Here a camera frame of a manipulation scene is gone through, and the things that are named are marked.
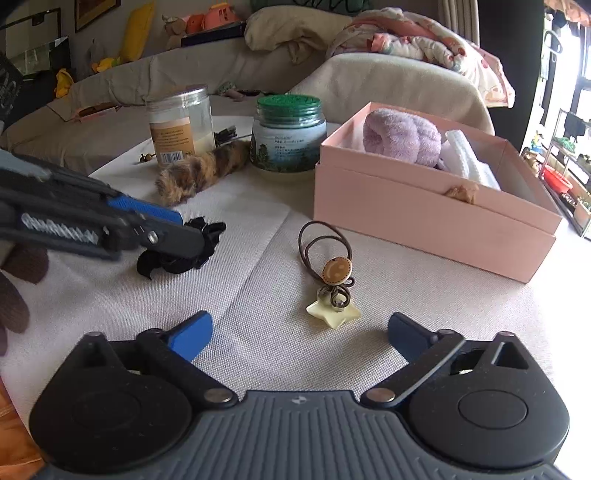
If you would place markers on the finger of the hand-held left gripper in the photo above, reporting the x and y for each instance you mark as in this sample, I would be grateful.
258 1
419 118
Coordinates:
147 212
171 240

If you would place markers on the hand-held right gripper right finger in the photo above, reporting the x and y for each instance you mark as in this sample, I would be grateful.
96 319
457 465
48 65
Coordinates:
406 337

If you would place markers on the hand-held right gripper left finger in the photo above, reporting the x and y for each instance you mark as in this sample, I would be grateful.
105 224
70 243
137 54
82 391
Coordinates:
194 337

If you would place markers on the black hair claw clip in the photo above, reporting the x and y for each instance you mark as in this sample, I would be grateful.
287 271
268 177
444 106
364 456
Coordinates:
175 264

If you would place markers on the brown furry tail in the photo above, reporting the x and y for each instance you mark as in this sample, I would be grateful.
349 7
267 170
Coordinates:
203 170

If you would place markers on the pink cardboard box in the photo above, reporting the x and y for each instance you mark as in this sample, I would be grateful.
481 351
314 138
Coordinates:
415 221

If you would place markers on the white cloth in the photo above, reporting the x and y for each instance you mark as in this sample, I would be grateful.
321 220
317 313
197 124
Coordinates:
466 157

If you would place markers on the purple and pink sponge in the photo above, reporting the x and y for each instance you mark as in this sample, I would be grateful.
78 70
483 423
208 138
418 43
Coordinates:
401 136

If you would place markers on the person's left hand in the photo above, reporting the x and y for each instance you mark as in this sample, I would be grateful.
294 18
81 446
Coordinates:
18 295

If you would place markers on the small wooden bead charm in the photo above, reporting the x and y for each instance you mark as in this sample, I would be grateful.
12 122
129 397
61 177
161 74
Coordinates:
147 158

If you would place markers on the clear plastic jar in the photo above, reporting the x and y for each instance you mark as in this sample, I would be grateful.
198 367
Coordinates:
180 124

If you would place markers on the pink book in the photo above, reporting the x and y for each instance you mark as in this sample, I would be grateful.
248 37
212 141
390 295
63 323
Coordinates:
97 112

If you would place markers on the beige tablecloth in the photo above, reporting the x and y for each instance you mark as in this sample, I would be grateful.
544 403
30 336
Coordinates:
277 258

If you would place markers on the black hair clips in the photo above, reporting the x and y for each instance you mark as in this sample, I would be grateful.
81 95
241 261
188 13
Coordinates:
226 134

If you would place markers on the black cabinet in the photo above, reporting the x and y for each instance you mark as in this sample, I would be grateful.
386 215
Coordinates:
41 60

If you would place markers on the beige sofa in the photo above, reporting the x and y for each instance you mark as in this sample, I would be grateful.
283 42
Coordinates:
184 74

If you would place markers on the yellow green plush toy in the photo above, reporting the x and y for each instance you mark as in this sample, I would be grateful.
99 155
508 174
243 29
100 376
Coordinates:
106 64

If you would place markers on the green lid jar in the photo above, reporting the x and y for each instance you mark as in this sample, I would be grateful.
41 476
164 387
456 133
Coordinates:
288 134

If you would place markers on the yellow pillow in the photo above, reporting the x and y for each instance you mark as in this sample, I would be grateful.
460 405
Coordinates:
138 32

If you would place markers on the brown plush toy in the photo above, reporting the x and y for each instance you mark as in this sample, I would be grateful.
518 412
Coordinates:
174 26

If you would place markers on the dark flat box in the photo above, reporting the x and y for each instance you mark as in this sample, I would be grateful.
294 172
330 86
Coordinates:
212 34

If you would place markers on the orange plush toy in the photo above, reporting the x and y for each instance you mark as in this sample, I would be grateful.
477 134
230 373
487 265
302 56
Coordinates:
217 16

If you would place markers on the red basin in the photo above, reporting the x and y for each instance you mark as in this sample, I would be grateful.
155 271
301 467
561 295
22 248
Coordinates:
556 177

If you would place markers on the cream blanket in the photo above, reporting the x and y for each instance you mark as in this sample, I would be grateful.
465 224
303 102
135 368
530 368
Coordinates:
286 32

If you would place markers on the shoe rack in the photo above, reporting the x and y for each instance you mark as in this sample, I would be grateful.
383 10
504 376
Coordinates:
568 157

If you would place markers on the floral quilt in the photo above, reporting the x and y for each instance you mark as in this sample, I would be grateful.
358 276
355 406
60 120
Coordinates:
415 41

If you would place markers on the wall picture frame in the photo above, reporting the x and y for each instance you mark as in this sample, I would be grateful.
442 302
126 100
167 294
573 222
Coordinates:
94 14

